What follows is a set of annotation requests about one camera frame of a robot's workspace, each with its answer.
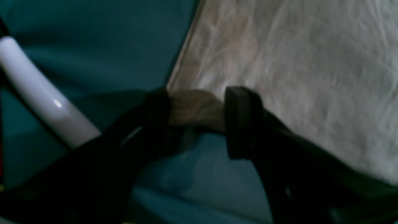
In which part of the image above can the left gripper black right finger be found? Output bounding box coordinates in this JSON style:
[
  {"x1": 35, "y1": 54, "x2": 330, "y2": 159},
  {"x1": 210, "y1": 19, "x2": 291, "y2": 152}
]
[{"x1": 224, "y1": 86, "x2": 398, "y2": 224}]

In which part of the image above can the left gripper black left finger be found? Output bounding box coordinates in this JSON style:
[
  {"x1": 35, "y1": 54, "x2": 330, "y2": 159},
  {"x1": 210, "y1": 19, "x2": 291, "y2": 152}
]
[{"x1": 1, "y1": 88, "x2": 171, "y2": 224}]

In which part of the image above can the beige T-shirt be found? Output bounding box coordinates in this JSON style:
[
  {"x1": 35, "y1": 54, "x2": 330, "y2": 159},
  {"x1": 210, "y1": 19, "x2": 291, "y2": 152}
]
[{"x1": 168, "y1": 0, "x2": 398, "y2": 185}]

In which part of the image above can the white marker pen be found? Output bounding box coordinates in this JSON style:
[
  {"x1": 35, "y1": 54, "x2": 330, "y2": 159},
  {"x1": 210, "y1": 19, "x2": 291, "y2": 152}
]
[{"x1": 0, "y1": 36, "x2": 101, "y2": 148}]

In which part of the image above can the blue table cloth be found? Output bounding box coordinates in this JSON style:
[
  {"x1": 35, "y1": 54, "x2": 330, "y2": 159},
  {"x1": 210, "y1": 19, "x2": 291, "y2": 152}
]
[{"x1": 1, "y1": 0, "x2": 272, "y2": 224}]

